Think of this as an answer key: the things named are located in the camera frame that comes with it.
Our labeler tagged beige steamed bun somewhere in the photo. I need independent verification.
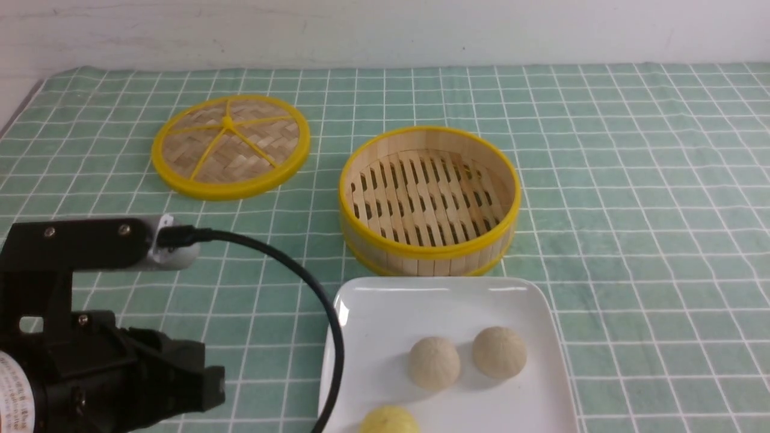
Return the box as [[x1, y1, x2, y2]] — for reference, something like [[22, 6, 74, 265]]
[[408, 336, 461, 393], [471, 326, 528, 380]]

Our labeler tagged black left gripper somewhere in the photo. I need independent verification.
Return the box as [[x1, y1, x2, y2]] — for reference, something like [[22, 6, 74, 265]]
[[24, 312, 226, 432]]

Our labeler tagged yellow-rimmed bamboo steamer basket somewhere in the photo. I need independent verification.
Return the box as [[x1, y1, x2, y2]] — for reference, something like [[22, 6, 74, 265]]
[[338, 126, 522, 277]]

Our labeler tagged green checkered tablecloth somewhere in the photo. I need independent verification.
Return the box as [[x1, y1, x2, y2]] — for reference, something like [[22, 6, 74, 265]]
[[1, 63, 769, 432]]

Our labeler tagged yellow steamed bun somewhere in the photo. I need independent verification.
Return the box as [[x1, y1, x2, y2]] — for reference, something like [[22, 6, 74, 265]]
[[358, 405, 421, 433]]

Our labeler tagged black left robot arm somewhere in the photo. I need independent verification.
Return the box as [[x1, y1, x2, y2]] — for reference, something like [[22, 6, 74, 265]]
[[2, 310, 226, 432]]

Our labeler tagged black left camera cable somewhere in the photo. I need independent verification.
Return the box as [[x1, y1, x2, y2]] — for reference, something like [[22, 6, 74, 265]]
[[158, 226, 345, 433]]

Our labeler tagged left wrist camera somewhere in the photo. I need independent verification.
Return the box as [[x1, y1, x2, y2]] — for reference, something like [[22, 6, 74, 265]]
[[2, 214, 200, 338]]

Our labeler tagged yellow-rimmed bamboo steamer lid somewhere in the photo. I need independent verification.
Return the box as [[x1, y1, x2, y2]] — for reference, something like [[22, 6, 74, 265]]
[[150, 95, 311, 201]]

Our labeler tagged beige steamed bun front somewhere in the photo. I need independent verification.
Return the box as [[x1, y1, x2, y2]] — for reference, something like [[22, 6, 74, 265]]
[[408, 336, 461, 393]]

